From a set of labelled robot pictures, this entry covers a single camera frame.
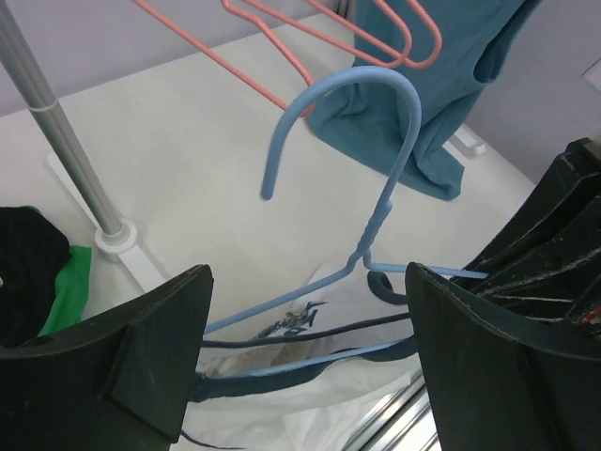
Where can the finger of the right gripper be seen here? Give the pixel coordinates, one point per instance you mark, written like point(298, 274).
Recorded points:
point(568, 260)

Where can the teal tank top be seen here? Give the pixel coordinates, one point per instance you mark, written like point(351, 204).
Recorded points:
point(368, 122)

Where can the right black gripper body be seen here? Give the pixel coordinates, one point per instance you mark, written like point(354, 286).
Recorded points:
point(571, 181)

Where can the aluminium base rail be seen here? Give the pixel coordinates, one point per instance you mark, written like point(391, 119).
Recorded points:
point(400, 421)

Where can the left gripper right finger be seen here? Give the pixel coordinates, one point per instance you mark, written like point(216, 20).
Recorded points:
point(497, 380)

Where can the silver clothes rack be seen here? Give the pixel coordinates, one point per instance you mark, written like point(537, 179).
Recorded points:
point(118, 239)

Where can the white navy-trimmed tank top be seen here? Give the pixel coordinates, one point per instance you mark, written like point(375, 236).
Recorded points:
point(306, 381)

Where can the black garment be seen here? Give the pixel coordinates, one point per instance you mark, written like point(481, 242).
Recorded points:
point(33, 252)

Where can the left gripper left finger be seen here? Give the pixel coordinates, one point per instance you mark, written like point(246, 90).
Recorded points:
point(121, 377)

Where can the green garment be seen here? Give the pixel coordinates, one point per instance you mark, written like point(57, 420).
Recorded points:
point(71, 291)

